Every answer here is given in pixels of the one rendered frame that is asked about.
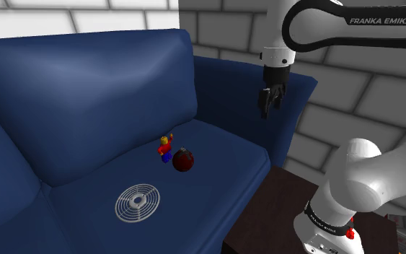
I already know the dark red round ornament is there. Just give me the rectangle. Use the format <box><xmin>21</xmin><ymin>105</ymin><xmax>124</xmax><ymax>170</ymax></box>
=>
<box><xmin>172</xmin><ymin>146</ymin><xmax>195</xmax><ymax>173</ymax></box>

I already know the dark brown robot stand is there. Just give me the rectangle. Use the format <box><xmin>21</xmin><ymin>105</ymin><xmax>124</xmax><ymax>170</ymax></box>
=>
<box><xmin>221</xmin><ymin>165</ymin><xmax>400</xmax><ymax>254</ymax></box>

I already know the red and yellow toy figure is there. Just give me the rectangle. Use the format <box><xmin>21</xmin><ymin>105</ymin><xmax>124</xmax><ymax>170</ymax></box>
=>
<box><xmin>156</xmin><ymin>133</ymin><xmax>175</xmax><ymax>164</ymax></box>

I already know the blue sofa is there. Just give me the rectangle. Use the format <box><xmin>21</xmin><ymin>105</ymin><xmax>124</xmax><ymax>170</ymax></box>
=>
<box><xmin>0</xmin><ymin>28</ymin><xmax>319</xmax><ymax>254</ymax></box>

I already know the white round wire grille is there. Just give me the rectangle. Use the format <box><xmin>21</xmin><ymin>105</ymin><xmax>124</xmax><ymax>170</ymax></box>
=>
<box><xmin>114</xmin><ymin>183</ymin><xmax>162</xmax><ymax>224</ymax></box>

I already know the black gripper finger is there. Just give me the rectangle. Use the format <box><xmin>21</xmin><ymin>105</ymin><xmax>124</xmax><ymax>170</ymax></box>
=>
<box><xmin>272</xmin><ymin>83</ymin><xmax>287</xmax><ymax>110</ymax></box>
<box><xmin>257</xmin><ymin>87</ymin><xmax>273</xmax><ymax>120</ymax></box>

